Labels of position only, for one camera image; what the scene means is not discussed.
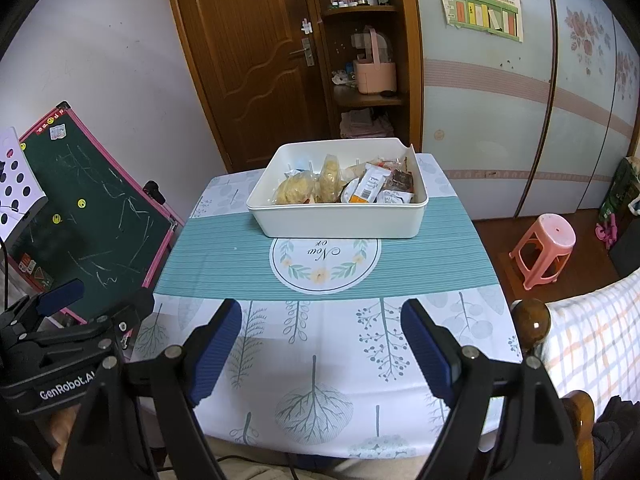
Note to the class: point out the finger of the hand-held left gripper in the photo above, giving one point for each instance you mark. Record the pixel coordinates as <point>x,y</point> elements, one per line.
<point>60,296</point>
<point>127,312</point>

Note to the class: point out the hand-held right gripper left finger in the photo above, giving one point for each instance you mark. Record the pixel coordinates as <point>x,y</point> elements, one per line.
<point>215,355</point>

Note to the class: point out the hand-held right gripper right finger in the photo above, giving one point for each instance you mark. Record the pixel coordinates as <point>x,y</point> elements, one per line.
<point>430,355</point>

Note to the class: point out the white plastic bin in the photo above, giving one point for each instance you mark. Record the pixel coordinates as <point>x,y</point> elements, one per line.
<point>340,220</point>

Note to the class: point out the small white snack packet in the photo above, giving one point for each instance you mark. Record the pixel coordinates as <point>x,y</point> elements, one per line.
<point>390,197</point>

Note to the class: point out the brown patterned snack packet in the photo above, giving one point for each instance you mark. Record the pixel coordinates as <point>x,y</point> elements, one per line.
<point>400,180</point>

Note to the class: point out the orange cake packet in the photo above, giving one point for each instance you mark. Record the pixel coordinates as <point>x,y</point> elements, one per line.
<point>372,185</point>

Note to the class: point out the yellow puffed snack packet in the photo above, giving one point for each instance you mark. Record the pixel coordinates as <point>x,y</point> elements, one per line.
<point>330,180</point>
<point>295,187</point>

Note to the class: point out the dark red clear packet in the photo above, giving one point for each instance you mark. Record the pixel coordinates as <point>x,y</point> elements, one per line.
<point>387,164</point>

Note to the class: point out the person's left hand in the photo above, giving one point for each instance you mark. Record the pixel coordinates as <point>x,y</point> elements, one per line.
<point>62,425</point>

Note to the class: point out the pink framed chalkboard easel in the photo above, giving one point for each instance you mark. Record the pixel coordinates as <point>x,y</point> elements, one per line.
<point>100,220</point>

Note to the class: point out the white dotted panel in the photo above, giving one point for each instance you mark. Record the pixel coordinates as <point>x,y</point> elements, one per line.
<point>20,180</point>

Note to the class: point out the black easel clamp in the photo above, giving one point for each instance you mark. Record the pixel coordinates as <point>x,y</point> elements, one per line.
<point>154,192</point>

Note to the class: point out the pink plastic stool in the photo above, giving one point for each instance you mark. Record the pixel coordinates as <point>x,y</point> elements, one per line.
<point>545,240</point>

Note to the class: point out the plaid blanket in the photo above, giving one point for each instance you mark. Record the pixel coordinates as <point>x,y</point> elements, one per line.
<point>595,330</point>

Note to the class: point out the dark cloth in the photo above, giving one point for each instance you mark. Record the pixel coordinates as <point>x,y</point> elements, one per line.
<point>617,440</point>

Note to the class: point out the pink toy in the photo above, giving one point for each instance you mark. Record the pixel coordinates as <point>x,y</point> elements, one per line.
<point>605,232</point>

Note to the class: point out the dark cabinet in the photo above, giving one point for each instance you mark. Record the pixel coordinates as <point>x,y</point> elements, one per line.
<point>625,255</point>

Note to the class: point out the pink folded cloth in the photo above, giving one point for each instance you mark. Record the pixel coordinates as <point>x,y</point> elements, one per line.
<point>365,125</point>

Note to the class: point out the floral sliding wardrobe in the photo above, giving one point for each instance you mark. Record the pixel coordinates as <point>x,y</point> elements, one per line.
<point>500,125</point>

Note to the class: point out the green bag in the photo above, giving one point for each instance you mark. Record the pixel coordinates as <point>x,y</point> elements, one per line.
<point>620,190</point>

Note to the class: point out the brown wooden door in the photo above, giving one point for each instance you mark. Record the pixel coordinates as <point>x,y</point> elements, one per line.
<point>240,60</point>

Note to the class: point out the wooden corner shelf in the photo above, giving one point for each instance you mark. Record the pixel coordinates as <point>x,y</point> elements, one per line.
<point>407,60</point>

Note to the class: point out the white door hook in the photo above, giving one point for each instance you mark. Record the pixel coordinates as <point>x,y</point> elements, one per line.
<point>306,25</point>

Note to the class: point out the wooden chair frame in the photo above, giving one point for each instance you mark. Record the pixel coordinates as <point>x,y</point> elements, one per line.
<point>530,322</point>

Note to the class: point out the wall poster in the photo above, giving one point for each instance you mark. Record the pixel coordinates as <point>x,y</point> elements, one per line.
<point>480,5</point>

